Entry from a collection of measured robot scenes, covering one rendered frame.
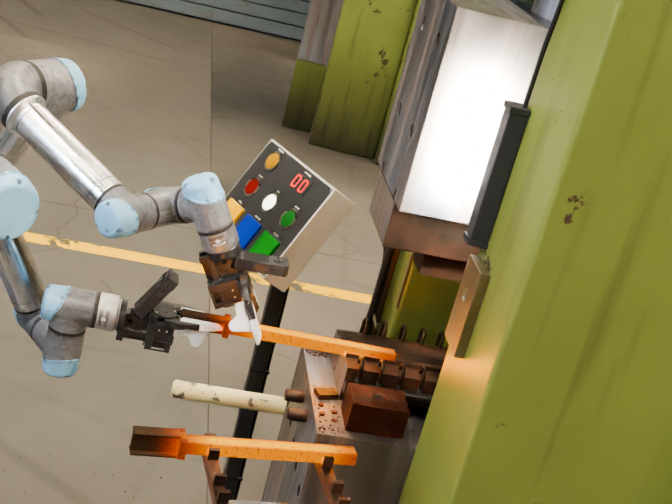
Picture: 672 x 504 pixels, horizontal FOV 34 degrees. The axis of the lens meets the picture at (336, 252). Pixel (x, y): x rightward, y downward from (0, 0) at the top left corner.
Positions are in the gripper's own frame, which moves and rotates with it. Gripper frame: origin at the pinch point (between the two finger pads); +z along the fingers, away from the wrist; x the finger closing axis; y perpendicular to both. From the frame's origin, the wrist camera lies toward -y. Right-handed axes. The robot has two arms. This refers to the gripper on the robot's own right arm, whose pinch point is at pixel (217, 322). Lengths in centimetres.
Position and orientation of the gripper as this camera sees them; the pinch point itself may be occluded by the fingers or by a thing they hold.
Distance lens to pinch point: 232.1
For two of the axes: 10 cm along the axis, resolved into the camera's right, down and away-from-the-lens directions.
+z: 9.6, 1.9, 1.9
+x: 1.0, 3.9, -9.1
